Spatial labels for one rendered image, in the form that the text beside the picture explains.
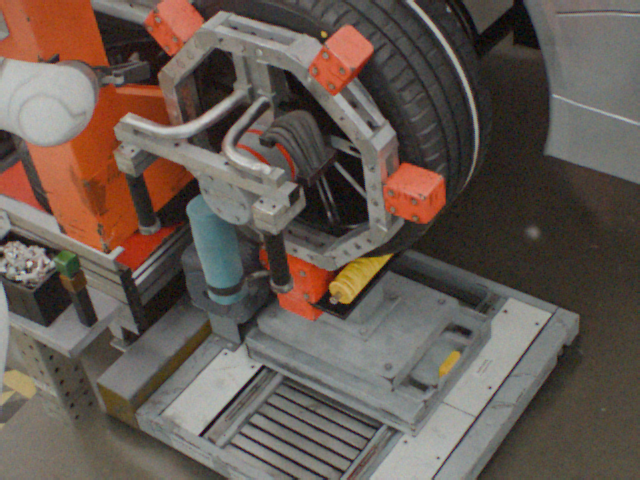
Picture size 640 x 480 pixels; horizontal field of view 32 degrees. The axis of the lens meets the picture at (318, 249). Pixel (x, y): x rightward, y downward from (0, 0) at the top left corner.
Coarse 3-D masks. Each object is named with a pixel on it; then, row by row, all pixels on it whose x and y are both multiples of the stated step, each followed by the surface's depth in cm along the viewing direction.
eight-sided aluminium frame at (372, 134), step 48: (192, 48) 217; (240, 48) 208; (288, 48) 202; (192, 96) 234; (336, 96) 202; (192, 144) 240; (384, 144) 204; (288, 240) 239; (336, 240) 237; (384, 240) 218
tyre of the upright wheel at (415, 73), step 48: (240, 0) 213; (288, 0) 205; (336, 0) 204; (384, 0) 207; (432, 0) 212; (384, 48) 203; (432, 48) 208; (384, 96) 205; (432, 96) 207; (480, 96) 218; (432, 144) 208; (480, 144) 225
